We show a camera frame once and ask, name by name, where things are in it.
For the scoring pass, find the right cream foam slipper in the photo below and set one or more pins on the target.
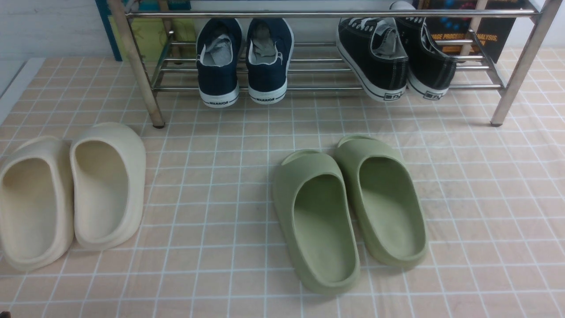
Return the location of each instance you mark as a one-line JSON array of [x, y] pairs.
[[108, 163]]

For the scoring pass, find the left green foam slipper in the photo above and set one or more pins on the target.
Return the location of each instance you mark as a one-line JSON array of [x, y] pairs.
[[310, 200]]

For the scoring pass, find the navy canvas sneaker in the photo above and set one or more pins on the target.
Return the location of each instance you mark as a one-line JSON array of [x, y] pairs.
[[270, 45], [219, 45]]

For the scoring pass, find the green foam slipper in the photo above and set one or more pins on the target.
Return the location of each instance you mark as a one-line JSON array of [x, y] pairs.
[[310, 200], [383, 196]]

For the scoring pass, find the black image processing book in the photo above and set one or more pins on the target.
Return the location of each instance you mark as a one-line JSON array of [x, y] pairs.
[[492, 32]]

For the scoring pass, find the black canvas sneaker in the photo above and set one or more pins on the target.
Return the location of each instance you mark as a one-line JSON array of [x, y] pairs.
[[371, 47], [423, 66]]

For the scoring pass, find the stainless steel shoe rack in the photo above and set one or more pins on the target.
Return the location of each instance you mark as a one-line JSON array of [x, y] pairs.
[[475, 70]]

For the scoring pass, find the blue and yellow book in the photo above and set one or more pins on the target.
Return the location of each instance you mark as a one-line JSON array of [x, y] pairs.
[[149, 33]]

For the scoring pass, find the right green foam slipper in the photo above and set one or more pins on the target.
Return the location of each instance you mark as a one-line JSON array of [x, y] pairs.
[[383, 196]]

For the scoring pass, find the right navy canvas sneaker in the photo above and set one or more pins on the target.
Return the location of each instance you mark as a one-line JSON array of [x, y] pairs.
[[270, 45]]

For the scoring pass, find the cream foam slipper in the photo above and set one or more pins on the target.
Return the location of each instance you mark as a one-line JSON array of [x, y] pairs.
[[36, 203], [108, 163]]

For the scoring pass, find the left navy canvas sneaker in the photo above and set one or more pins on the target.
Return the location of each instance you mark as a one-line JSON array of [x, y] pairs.
[[219, 45]]

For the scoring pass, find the left cream foam slipper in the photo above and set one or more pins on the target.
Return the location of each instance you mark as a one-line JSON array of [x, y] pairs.
[[36, 203]]

